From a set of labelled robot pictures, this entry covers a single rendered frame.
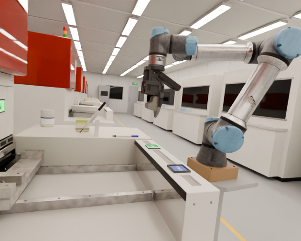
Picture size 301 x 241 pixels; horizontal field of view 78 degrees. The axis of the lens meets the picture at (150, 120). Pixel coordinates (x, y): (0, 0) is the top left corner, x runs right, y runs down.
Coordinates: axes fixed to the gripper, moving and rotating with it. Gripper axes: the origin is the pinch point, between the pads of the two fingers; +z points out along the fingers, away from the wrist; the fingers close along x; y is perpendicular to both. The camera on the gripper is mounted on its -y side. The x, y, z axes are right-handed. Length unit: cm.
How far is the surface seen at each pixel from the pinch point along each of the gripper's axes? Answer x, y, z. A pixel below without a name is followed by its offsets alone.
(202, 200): 40.0, 0.9, 16.9
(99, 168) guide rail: -8.0, 22.5, 26.9
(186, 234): 40.0, 4.4, 25.3
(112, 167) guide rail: -8.0, 17.0, 26.6
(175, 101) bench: -574, -280, -9
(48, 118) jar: -41, 50, 9
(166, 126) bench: -584, -257, 92
